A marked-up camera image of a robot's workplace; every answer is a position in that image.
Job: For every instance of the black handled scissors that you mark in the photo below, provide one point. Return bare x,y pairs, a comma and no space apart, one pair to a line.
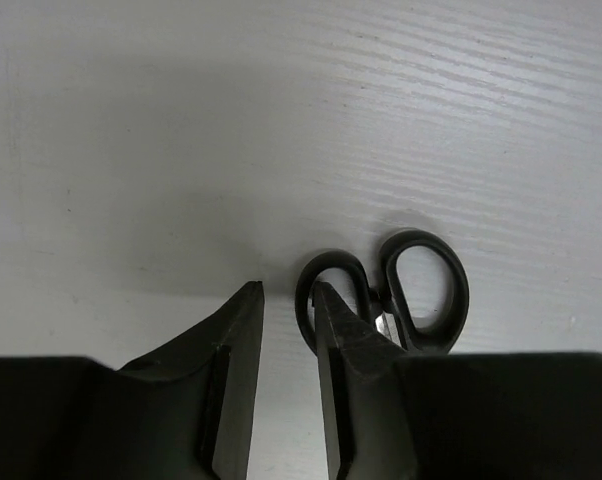
420,299

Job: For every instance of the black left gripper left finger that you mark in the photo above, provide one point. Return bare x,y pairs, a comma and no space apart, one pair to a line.
182,411

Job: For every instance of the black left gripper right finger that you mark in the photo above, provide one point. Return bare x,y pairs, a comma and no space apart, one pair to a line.
389,414

